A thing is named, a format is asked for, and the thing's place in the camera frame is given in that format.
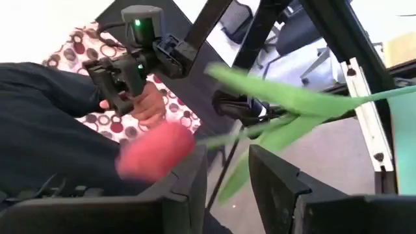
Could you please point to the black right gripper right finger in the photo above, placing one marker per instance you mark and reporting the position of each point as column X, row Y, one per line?
column 276, row 195

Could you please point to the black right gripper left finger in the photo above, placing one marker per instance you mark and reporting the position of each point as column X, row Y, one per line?
column 188, row 195

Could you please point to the red artificial tulip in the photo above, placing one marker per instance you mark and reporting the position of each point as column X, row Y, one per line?
column 156, row 152

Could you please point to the person's hand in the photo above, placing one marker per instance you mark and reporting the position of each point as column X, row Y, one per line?
column 149, row 104

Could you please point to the white aluminium profile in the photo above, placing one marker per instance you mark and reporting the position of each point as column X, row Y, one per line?
column 367, row 120

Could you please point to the green table mat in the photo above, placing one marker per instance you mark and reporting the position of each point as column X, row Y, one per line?
column 406, row 146

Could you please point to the person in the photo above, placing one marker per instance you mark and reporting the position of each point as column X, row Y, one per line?
column 48, row 130

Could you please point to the black office chair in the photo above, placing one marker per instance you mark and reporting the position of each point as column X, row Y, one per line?
column 237, row 18
column 297, row 35

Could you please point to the circle patterned cloth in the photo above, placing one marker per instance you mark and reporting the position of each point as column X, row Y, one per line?
column 84, row 45

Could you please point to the black metal table frame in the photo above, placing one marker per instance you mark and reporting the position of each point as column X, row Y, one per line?
column 344, row 35

